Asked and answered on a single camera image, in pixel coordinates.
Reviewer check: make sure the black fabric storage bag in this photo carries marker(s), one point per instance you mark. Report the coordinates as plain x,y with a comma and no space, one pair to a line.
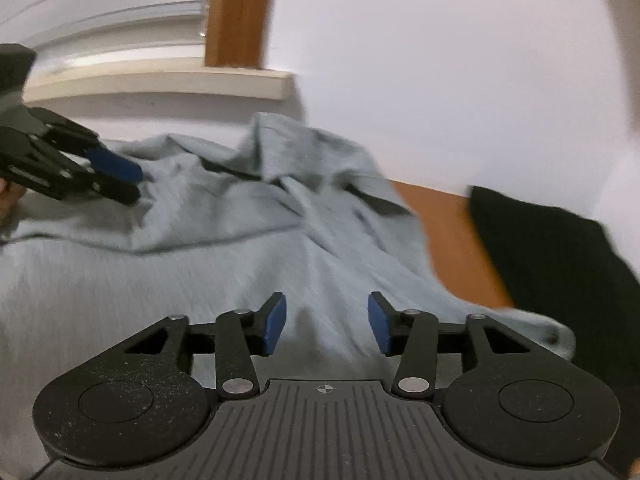
563,266

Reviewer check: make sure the cream window sill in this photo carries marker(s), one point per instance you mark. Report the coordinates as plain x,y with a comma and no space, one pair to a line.
168,76

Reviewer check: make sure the grey sweatshirt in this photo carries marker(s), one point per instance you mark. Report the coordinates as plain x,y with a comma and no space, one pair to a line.
290,209

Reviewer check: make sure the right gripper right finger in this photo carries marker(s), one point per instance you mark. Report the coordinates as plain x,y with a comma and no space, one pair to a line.
418,338

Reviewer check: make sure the white window blind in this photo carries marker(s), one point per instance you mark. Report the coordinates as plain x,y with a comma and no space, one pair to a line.
100,5

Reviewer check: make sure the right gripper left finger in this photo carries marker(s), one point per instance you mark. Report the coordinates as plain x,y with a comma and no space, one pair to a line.
158,361

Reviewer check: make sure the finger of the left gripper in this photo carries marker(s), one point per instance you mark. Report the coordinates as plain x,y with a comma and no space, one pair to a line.
107,187
101,159

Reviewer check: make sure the brown wooden window frame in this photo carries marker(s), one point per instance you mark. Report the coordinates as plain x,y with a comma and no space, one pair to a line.
235,31

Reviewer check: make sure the person's left hand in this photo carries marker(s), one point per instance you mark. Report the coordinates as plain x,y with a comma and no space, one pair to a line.
10,195

